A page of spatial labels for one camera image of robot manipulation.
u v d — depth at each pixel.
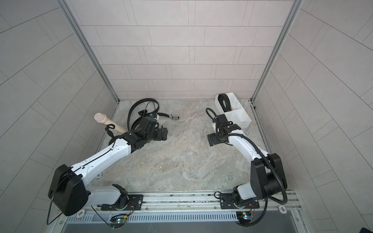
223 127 0.62
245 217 0.68
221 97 1.06
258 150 0.47
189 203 0.73
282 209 0.70
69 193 0.39
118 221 0.65
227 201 0.72
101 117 0.71
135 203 0.70
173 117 1.05
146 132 0.61
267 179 0.42
